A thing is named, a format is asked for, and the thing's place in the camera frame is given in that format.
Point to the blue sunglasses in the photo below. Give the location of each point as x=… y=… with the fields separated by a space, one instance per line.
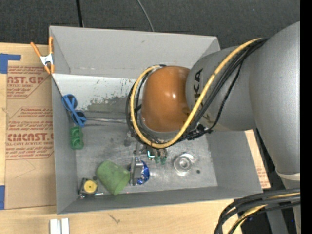
x=73 y=108

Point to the brown cardboard board red print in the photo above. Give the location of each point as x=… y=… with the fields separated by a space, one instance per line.
x=29 y=169

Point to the yellow and black tape measure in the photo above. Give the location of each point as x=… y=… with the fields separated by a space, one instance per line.
x=89 y=186

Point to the grey metal bin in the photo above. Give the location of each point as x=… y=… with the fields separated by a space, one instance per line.
x=109 y=50

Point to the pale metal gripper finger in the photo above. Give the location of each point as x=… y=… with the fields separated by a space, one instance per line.
x=139 y=169
x=133 y=175

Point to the green ribbed plastic toy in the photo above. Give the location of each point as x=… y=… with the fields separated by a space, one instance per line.
x=76 y=138

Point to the blue and white round thing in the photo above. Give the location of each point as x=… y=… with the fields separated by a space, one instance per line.
x=146 y=173

